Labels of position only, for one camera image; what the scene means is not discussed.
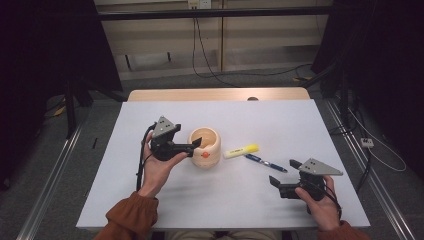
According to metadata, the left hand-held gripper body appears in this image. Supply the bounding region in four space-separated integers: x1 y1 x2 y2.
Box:
149 115 188 162

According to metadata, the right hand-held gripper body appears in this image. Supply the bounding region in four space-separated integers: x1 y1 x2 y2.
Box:
278 158 344 202

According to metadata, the cream ribbed pen holder cup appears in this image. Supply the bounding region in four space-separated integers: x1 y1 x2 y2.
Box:
187 126 222 169

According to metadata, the blue pen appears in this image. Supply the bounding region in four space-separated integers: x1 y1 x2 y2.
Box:
244 153 289 174

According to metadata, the yellow highlighter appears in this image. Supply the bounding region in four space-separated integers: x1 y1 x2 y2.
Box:
223 143 260 160

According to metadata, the person's left hand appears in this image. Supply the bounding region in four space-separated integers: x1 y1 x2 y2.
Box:
138 131 189 198

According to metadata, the person's right hand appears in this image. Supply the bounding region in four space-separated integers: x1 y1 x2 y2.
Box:
294 175 343 232

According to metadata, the wooden table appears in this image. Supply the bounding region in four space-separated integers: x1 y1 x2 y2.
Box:
127 87 311 103

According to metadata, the white table cover sheet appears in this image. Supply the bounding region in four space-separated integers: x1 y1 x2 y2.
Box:
75 98 371 231

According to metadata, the black metal stand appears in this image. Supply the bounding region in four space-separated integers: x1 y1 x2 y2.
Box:
64 79 88 140

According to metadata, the black horizontal metal bar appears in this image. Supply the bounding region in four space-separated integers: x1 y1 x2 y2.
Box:
98 5 334 22

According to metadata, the black curtain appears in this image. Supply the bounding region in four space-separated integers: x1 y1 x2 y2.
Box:
0 0 124 189
311 0 424 169

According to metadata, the right hand-held gripper black cable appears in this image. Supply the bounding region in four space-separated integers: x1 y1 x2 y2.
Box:
319 184 343 219

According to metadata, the hand-held gripper black cable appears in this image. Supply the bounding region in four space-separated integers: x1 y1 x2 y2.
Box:
319 184 343 219
135 122 158 193

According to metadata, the left hand-held gripper black cable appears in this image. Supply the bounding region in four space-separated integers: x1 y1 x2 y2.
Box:
135 122 158 193

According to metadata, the metal floor rail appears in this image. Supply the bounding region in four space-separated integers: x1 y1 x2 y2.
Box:
324 99 417 240
16 121 85 240

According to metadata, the black wall cable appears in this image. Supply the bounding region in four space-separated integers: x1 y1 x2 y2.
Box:
191 16 242 89
195 18 313 78

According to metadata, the white floor cable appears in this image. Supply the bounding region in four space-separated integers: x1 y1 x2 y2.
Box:
346 106 408 173

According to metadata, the white wall power outlet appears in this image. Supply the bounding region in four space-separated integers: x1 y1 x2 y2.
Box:
187 0 213 10

